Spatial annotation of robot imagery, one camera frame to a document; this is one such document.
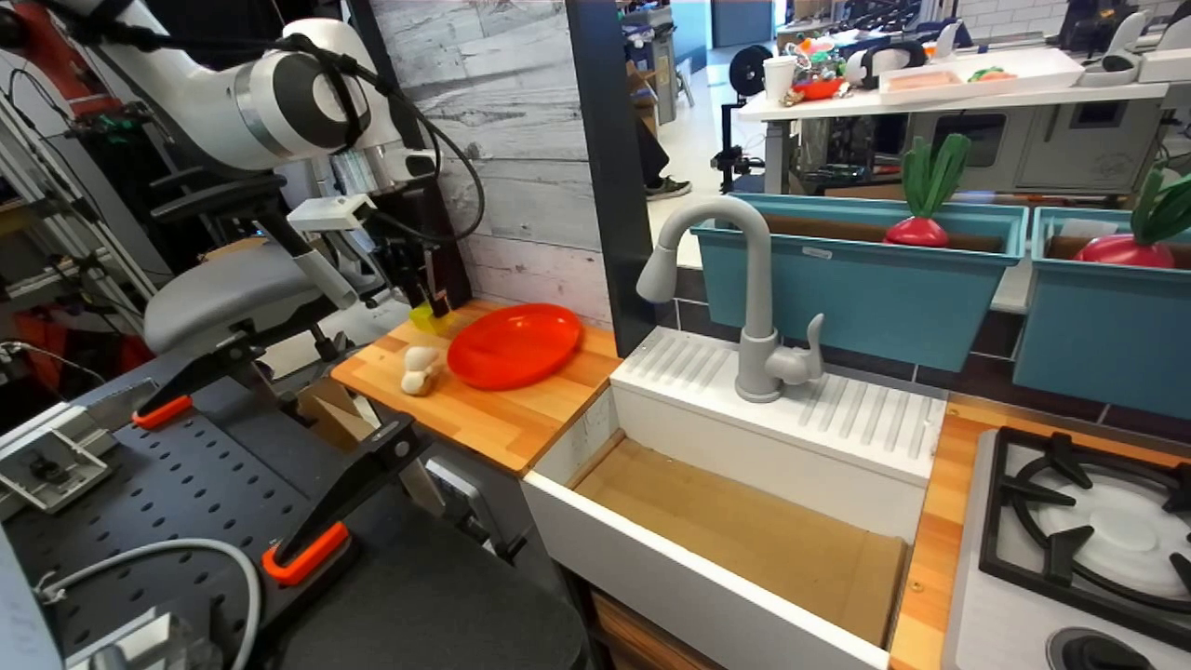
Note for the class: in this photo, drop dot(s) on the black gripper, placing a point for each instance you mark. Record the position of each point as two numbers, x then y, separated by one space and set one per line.
409 254

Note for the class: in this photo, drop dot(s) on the yellow cube block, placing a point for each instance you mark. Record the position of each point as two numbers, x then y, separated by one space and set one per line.
431 321

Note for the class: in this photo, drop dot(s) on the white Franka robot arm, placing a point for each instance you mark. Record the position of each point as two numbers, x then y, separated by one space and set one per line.
225 98

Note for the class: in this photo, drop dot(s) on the orange round plate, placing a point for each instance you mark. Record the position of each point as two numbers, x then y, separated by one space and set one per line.
517 343

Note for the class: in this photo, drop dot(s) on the small white toy figure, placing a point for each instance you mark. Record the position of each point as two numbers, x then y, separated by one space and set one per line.
420 367

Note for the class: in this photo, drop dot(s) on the grey padded office chair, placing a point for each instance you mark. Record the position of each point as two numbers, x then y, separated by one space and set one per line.
235 290

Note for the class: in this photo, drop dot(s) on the grey wood-pattern backdrop panel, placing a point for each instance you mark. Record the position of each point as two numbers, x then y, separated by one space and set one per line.
523 124

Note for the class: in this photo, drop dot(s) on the grey toy kitchen faucet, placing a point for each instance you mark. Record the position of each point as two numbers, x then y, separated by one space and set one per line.
756 311

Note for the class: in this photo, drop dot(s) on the white toy kitchen sink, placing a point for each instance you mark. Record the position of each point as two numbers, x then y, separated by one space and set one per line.
745 497

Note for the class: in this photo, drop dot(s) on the black filament spool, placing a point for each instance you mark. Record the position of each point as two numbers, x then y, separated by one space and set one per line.
750 69

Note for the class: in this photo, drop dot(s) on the white electronics box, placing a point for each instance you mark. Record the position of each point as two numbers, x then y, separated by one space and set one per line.
51 465

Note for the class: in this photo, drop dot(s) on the white cup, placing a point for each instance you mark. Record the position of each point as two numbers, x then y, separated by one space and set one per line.
781 74

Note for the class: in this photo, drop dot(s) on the teal planter bin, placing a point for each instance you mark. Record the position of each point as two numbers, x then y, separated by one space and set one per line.
859 283
1102 321

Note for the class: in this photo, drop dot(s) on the red bowl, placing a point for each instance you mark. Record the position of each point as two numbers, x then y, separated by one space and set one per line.
819 88

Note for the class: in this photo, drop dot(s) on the red toy radish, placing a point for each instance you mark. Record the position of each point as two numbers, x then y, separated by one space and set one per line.
1139 237
925 199

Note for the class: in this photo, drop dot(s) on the white background table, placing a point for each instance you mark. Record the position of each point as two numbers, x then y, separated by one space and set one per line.
954 98

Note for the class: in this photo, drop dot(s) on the toy gas stove top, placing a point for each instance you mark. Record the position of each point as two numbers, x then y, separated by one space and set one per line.
1082 558

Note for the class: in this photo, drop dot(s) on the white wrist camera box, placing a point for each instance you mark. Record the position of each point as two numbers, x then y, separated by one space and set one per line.
329 214

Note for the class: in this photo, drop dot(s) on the black frame post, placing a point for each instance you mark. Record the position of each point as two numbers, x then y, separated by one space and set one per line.
617 162

